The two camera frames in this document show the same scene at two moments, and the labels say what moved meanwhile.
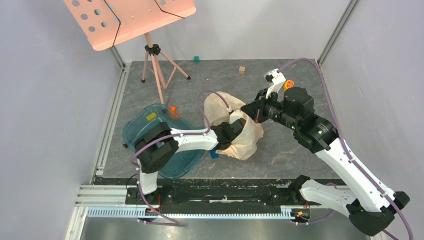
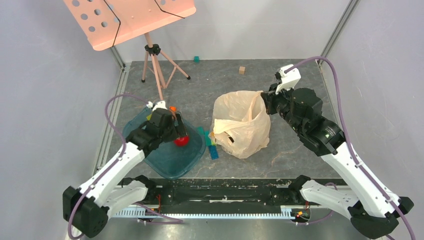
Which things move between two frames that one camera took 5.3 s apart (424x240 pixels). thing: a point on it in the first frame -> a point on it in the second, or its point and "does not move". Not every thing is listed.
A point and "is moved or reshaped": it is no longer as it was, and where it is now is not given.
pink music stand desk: x=105 y=22 does not move
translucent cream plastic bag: x=244 y=145 is moved or reshaped
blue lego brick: x=213 y=154 does not move
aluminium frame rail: x=285 y=212 does not move
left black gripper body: x=224 y=124 -> x=173 y=132
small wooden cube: x=242 y=70 does not move
